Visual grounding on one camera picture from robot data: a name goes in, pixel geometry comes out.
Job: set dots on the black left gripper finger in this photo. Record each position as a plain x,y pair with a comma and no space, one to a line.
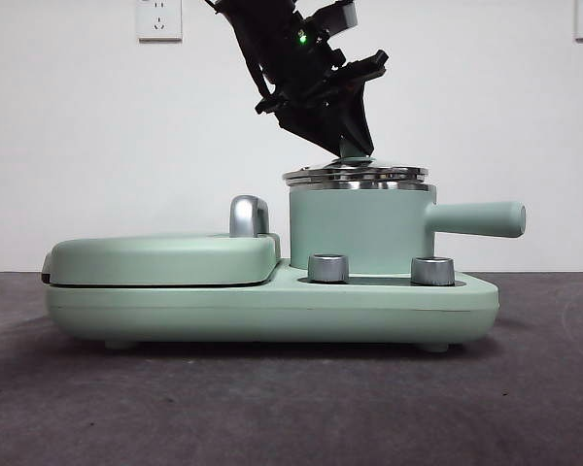
359,121
316,126

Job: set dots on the glass pot lid green knob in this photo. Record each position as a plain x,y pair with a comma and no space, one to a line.
354,171

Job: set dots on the silver control knob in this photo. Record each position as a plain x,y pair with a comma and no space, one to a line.
432,272
328,268

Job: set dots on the mint green breakfast machine base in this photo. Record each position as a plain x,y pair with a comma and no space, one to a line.
272,310

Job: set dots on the mint green griddle cover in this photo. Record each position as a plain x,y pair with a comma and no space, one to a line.
150,257

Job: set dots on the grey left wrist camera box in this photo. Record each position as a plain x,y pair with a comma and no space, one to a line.
342,17

